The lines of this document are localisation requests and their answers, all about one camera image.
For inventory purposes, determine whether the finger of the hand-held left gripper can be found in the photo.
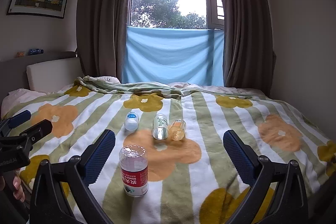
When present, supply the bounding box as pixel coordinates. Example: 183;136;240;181
0;119;53;152
0;110;32;136

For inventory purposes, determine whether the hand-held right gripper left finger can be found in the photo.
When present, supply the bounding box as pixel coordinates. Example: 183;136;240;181
29;129;116;224

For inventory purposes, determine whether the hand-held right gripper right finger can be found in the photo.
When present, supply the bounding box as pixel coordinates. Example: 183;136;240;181
223;130;309;224

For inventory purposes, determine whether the orange tinted clear bottle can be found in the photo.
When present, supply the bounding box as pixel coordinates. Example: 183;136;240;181
168;118;187;141

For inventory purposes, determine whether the person's left hand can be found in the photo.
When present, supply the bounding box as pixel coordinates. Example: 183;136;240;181
0;170;26;203

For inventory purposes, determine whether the white pillow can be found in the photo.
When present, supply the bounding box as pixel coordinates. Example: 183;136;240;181
1;89;48;119

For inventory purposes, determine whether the red label plastic bottle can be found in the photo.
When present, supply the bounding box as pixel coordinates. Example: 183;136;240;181
119;145;149;197

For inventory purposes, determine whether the grey headboard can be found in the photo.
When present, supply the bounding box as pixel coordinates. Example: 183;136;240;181
0;50;80;109

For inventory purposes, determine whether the small white blue-label bottle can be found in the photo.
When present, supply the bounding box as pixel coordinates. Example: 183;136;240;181
125;111;139;131

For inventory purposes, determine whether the striped flower blanket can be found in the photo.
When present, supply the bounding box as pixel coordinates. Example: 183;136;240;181
0;76;336;224

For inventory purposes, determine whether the white headboard cushion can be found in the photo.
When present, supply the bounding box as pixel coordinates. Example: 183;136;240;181
26;57;85;91

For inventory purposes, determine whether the white bed sheet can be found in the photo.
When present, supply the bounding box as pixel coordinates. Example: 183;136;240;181
168;82;265;96

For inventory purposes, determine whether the light blue cloth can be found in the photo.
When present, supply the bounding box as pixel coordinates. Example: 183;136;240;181
121;26;225;87

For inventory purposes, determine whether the brown curtain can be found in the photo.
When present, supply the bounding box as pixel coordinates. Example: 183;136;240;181
76;0;139;83
219;0;277;97

